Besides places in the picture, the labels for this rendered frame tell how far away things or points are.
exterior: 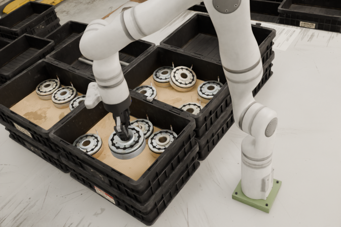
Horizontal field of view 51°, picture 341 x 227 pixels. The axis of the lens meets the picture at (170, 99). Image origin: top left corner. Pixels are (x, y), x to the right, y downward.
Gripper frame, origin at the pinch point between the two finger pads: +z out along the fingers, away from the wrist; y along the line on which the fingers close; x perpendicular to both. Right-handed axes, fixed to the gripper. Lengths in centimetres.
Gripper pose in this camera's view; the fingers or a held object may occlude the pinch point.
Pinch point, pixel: (127, 131)
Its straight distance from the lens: 105.6
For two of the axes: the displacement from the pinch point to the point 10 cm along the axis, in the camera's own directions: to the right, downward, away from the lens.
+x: -9.9, 1.2, 0.7
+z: 1.4, 7.5, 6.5
